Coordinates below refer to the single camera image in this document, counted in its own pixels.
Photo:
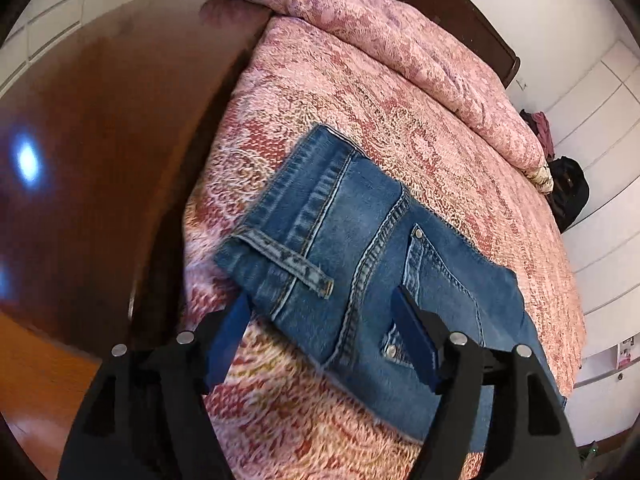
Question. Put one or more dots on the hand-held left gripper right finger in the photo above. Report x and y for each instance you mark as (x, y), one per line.
(415, 335)

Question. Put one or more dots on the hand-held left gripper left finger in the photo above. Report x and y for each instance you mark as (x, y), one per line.
(227, 340)

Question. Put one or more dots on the blue denim pants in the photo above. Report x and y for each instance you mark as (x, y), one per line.
(325, 220)

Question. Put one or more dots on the pink floral bedspread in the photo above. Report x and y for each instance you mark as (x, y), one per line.
(450, 170)

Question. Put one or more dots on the cream patterned pillow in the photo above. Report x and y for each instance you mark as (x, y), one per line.
(540, 177)

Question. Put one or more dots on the black bag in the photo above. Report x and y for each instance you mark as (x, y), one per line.
(570, 190)

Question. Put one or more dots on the white wardrobe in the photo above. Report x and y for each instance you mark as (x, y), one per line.
(610, 200)

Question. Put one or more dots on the pink clothes pile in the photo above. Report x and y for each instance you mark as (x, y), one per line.
(540, 130)

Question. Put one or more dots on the dark wooden headboard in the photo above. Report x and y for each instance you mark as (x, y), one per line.
(480, 30)

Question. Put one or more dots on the pink floral comforter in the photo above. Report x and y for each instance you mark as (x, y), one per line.
(375, 25)

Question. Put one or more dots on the white dresser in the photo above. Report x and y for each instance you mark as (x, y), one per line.
(50, 25)

